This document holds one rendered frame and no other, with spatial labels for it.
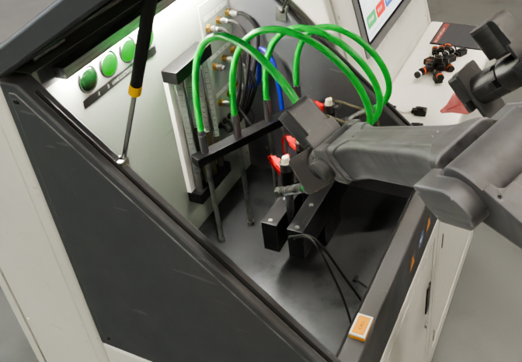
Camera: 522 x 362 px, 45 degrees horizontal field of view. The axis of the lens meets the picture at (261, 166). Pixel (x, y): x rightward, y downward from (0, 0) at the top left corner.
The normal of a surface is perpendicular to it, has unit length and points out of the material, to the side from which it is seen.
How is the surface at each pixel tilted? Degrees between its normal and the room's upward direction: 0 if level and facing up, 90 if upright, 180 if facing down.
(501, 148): 23
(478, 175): 29
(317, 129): 49
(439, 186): 40
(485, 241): 0
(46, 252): 90
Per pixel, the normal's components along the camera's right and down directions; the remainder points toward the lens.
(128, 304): -0.44, 0.57
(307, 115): 0.01, -0.15
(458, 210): -0.76, 0.64
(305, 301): -0.11, -0.80
